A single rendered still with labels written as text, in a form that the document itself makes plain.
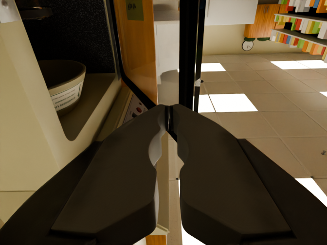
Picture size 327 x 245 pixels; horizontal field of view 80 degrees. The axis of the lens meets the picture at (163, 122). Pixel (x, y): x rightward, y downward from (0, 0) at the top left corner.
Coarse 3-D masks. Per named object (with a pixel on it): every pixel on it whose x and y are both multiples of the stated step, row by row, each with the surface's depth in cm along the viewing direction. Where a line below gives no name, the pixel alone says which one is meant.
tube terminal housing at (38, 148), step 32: (0, 32) 14; (0, 64) 15; (32, 64) 17; (0, 96) 16; (32, 96) 17; (96, 96) 35; (0, 128) 18; (32, 128) 18; (64, 128) 27; (96, 128) 32; (0, 160) 20; (32, 160) 20; (64, 160) 22; (0, 192) 23; (32, 192) 23
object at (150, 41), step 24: (120, 0) 33; (144, 0) 25; (168, 0) 20; (120, 24) 37; (144, 24) 27; (168, 24) 21; (120, 48) 42; (144, 48) 29; (168, 48) 22; (144, 72) 32; (168, 72) 24; (168, 96) 26
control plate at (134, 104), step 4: (132, 96) 46; (136, 96) 48; (132, 100) 45; (136, 100) 46; (132, 104) 44; (136, 104) 45; (128, 108) 41; (132, 108) 42; (144, 108) 46; (128, 112) 40; (132, 112) 41; (136, 112) 42; (128, 116) 39; (124, 120) 37; (128, 120) 38; (156, 164) 36
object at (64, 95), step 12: (48, 60) 37; (60, 60) 37; (72, 60) 36; (48, 72) 37; (60, 72) 37; (72, 72) 36; (84, 72) 31; (48, 84) 38; (60, 84) 26; (72, 84) 28; (60, 96) 27; (72, 96) 29; (60, 108) 28; (72, 108) 31
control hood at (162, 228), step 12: (120, 96) 45; (120, 108) 40; (108, 120) 36; (120, 120) 36; (108, 132) 33; (156, 168) 35; (168, 168) 38; (168, 180) 35; (168, 192) 33; (168, 204) 31; (168, 216) 30; (156, 228) 27; (168, 228) 28
